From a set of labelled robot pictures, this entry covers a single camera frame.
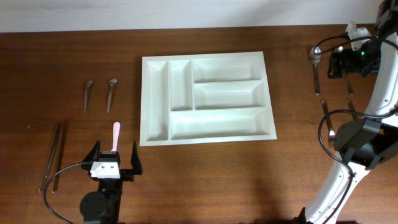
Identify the metal fork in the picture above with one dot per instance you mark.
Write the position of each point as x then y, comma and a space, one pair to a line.
331, 133
351, 108

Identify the white plastic cutlery tray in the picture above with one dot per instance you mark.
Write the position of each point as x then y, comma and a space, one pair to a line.
203, 98

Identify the small metal spoon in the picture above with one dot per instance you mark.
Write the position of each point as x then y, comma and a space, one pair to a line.
86, 94
111, 83

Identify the pink and white plastic knife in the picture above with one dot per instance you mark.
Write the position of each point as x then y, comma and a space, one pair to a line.
116, 132

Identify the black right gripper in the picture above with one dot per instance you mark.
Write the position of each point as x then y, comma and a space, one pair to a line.
333, 64

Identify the small metal spoon left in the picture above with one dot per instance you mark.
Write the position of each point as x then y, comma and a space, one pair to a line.
86, 94

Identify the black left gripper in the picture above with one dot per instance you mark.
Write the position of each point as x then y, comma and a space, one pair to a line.
128, 175

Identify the large metal spoon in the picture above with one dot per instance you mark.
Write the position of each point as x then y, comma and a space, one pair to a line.
347, 81
315, 58

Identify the small metal spoon right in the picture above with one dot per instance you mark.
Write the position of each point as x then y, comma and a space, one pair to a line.
111, 83

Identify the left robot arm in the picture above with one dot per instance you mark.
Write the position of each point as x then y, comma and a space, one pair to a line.
103, 205

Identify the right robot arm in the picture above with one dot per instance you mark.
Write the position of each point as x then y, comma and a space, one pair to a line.
371, 138

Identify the metal chopstick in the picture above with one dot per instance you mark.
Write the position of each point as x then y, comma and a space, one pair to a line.
58, 159
53, 149

